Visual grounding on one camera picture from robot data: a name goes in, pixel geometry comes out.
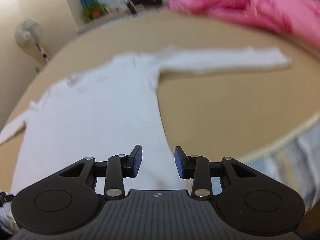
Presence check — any white long-sleeve shirt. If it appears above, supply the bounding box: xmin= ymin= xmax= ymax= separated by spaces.
xmin=1 ymin=47 xmax=291 ymax=194

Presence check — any white standing fan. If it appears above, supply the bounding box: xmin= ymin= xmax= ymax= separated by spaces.
xmin=14 ymin=18 xmax=50 ymax=63

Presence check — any potted green plant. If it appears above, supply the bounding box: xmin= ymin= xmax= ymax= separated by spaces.
xmin=82 ymin=2 xmax=108 ymax=23

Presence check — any pink quilt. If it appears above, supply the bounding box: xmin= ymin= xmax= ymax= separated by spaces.
xmin=167 ymin=0 xmax=319 ymax=50

